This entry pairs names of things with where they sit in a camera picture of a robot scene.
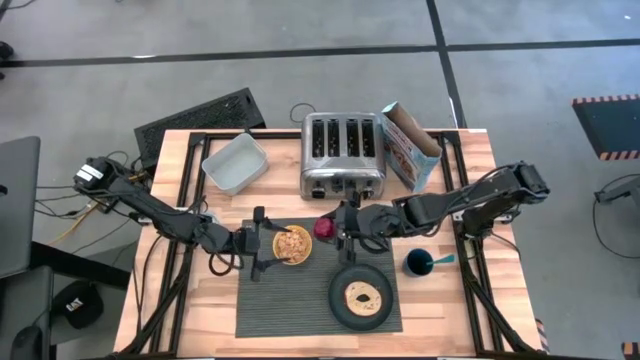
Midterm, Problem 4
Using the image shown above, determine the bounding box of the black computer mouse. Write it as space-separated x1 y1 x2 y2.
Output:
9 324 44 360

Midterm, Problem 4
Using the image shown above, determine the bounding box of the black mat with hazard stripes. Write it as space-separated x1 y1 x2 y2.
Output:
571 93 640 161

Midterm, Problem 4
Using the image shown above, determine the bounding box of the dark grey plate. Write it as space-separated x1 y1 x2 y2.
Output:
327 262 395 332

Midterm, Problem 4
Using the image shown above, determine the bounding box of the blue patterned bowl yellow inside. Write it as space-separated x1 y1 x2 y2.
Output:
271 224 314 266

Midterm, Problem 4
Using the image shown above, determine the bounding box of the yellow cable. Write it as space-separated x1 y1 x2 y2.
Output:
48 208 94 246

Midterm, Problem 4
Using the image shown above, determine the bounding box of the white rectangular container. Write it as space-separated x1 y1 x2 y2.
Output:
200 131 270 196

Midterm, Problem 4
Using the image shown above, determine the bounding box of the light blue cereal box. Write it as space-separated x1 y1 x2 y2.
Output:
381 101 444 194

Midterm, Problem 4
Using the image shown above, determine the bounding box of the black perforated panel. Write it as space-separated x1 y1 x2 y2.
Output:
133 87 267 171

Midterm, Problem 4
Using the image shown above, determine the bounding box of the black aluminium table frame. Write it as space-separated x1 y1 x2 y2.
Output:
113 130 544 360

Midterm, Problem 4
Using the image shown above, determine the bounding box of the striped tape strip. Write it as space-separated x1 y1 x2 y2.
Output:
533 318 551 354

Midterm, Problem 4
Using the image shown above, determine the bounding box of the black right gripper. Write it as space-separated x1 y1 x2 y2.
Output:
319 189 399 266

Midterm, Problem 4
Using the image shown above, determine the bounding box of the black cap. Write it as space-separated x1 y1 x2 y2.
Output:
51 280 105 330

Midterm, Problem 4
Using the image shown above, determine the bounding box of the grey woven placemat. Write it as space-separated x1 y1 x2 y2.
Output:
234 216 404 339

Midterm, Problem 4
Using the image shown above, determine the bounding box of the silver four-slot toaster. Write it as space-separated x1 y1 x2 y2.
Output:
298 111 389 201

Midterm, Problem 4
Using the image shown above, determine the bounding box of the red apple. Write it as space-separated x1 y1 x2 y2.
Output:
312 216 338 241

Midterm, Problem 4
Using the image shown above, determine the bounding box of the dark blue cup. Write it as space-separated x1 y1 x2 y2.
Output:
402 248 435 279

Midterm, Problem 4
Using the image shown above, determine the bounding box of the black toaster cable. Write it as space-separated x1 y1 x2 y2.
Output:
288 102 318 124

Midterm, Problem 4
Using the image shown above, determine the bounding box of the grey metal bracket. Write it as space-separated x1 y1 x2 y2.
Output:
593 174 640 205

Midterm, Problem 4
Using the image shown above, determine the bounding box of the bagel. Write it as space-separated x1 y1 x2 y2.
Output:
343 280 383 318

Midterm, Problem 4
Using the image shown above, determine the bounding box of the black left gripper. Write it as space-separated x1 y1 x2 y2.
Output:
230 205 294 282

